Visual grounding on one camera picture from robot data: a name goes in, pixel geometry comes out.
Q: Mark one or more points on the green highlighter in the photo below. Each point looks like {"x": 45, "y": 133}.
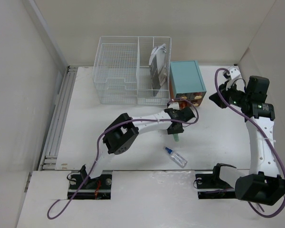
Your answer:
{"x": 176, "y": 137}

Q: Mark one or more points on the white wire desk organizer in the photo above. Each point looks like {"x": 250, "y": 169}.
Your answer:
{"x": 121, "y": 70}

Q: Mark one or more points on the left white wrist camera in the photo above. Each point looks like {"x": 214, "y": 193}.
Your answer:
{"x": 174, "y": 105}

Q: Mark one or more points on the aluminium rail frame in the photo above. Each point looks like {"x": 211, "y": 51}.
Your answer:
{"x": 49, "y": 153}

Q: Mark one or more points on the clear bottle blue cap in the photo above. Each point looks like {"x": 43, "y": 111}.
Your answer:
{"x": 177, "y": 158}

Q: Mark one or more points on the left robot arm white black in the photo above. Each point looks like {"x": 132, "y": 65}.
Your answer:
{"x": 118, "y": 137}

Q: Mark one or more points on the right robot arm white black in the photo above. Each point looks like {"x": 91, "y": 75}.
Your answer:
{"x": 263, "y": 184}

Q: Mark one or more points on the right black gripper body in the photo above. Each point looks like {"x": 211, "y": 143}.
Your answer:
{"x": 233, "y": 96}

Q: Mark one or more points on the teal orange drawer box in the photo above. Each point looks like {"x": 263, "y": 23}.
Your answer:
{"x": 186, "y": 81}

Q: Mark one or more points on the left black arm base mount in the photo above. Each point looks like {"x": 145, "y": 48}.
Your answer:
{"x": 98, "y": 188}

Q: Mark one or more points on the grey white manual booklet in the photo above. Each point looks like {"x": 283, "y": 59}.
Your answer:
{"x": 157, "y": 68}

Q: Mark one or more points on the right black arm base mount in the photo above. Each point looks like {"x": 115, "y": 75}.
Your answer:
{"x": 210, "y": 186}

